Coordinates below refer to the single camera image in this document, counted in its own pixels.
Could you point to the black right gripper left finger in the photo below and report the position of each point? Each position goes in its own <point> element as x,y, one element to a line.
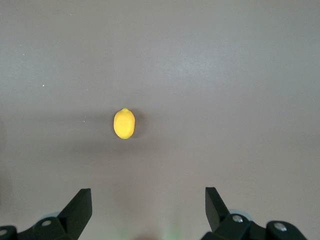
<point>75,212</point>

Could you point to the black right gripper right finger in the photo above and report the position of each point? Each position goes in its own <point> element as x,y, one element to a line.
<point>217,215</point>

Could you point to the yellow lemon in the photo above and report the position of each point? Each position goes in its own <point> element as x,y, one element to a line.
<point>124,123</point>

